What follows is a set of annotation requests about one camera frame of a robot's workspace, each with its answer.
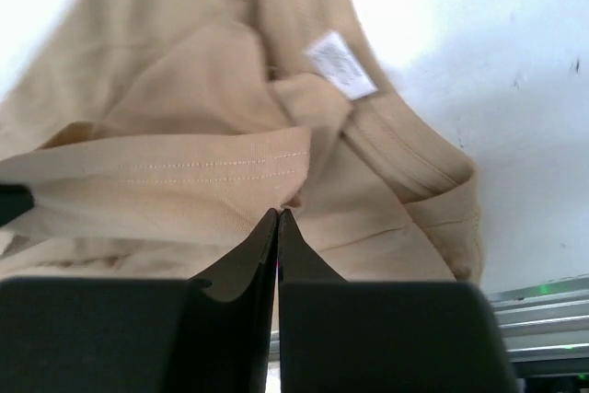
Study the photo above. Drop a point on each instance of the beige t shirt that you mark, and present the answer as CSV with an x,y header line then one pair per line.
x,y
155,134

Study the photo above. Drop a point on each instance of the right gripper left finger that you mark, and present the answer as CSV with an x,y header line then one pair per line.
x,y
209,333

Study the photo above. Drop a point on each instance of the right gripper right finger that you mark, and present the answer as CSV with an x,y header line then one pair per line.
x,y
341,336

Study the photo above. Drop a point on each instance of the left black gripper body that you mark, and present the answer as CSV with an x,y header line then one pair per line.
x,y
15,200

